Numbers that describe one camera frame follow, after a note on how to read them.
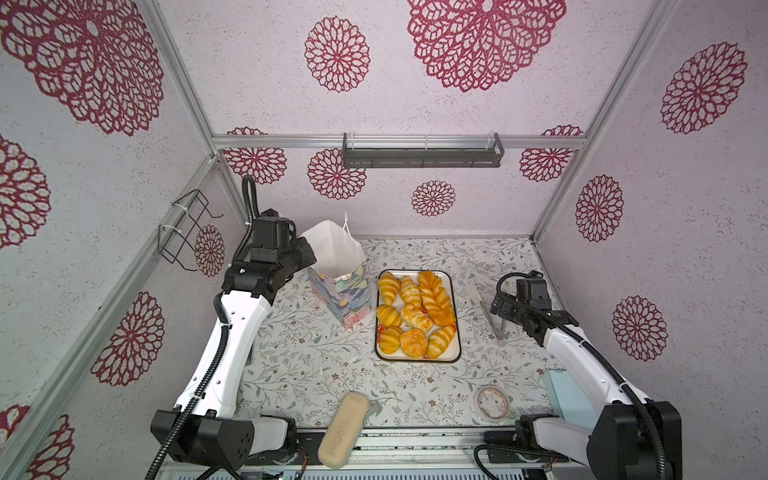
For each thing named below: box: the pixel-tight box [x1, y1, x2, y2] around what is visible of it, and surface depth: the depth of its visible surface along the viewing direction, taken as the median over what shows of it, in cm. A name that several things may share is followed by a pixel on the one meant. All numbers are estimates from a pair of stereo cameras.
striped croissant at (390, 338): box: [379, 325, 403, 354], surface depth 91 cm
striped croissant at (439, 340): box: [427, 325, 456, 359], surface depth 91 cm
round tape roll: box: [476, 385, 510, 423], surface depth 83 cm
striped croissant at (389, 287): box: [378, 272, 401, 306], surface depth 102 cm
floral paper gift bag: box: [303, 212, 372, 329], surface depth 89 cm
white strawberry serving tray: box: [375, 268, 461, 362], surface depth 96 cm
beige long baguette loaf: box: [318, 391, 370, 469], surface depth 75 cm
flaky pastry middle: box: [401, 304, 433, 330], surface depth 96 cm
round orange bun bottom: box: [400, 328, 429, 359], surface depth 89 cm
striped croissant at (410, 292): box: [400, 275, 422, 309], surface depth 102 cm
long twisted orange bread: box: [418, 271, 455, 327], surface depth 102 cm
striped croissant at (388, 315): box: [377, 304, 403, 327], surface depth 96 cm
